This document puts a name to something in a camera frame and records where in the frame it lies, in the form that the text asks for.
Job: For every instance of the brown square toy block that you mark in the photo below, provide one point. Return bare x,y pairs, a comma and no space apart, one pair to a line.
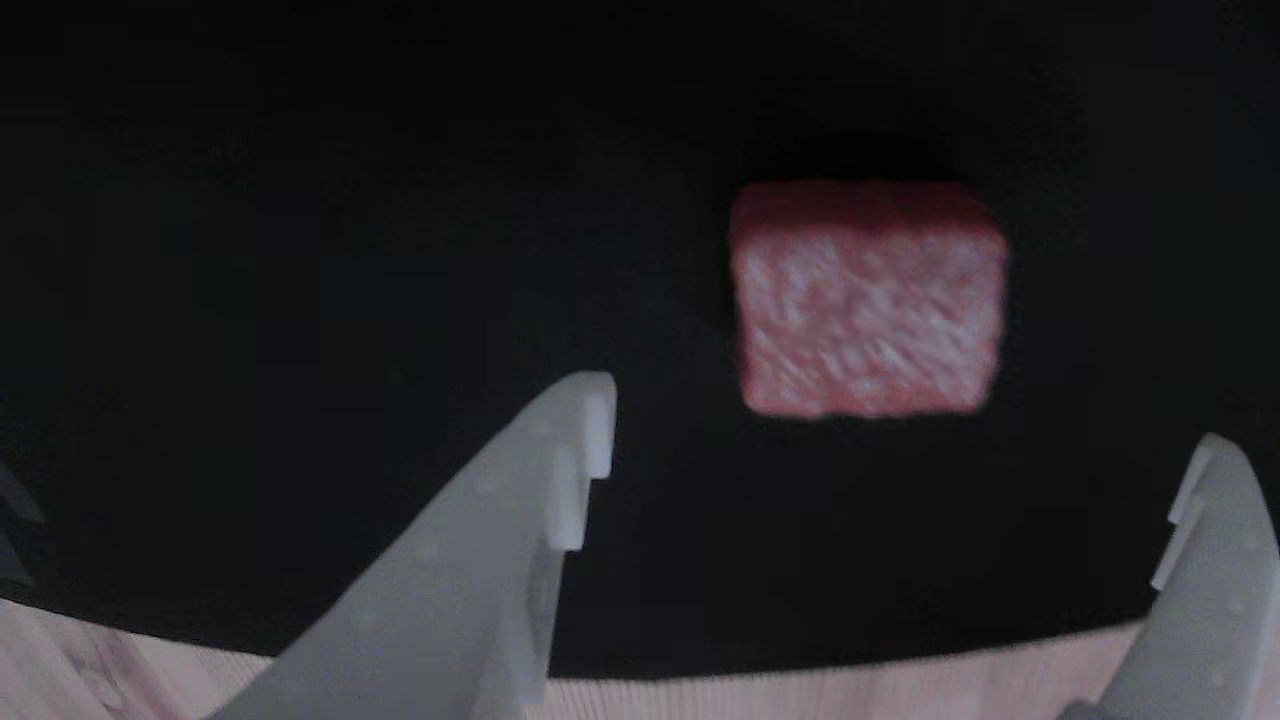
868,300

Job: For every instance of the black desk mat grey logo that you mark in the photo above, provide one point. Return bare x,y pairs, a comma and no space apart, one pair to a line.
300,250

